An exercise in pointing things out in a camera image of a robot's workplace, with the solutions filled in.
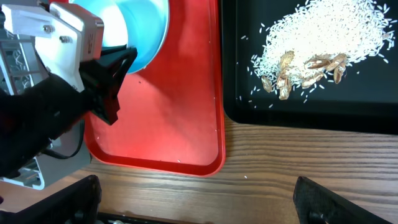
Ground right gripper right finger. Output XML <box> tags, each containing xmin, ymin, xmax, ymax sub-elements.
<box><xmin>293</xmin><ymin>176</ymin><xmax>389</xmax><ymax>224</ymax></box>

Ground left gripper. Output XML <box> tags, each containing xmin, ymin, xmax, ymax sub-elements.
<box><xmin>79</xmin><ymin>45</ymin><xmax>137</xmax><ymax>125</ymax></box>

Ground grey dishwasher rack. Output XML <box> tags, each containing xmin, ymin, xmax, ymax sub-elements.
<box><xmin>1</xmin><ymin>29</ymin><xmax>91</xmax><ymax>190</ymax></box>

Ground light blue bowl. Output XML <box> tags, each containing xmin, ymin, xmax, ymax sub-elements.
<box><xmin>72</xmin><ymin>0</ymin><xmax>170</xmax><ymax>73</ymax></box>

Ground red plastic tray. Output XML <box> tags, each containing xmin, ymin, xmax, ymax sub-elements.
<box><xmin>48</xmin><ymin>0</ymin><xmax>226</xmax><ymax>177</ymax></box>

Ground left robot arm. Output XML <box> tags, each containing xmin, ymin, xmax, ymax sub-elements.
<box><xmin>1</xmin><ymin>46</ymin><xmax>137</xmax><ymax>177</ymax></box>

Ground rice and food scraps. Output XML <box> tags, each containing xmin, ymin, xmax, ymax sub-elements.
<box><xmin>234</xmin><ymin>0</ymin><xmax>397</xmax><ymax>109</ymax></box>

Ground black tray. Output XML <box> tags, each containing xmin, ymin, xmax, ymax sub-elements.
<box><xmin>219</xmin><ymin>0</ymin><xmax>397</xmax><ymax>134</ymax></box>

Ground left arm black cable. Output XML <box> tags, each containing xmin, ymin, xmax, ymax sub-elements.
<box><xmin>40</xmin><ymin>119</ymin><xmax>86</xmax><ymax>161</ymax></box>

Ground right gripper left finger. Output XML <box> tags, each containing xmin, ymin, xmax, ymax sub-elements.
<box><xmin>1</xmin><ymin>175</ymin><xmax>101</xmax><ymax>224</ymax></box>

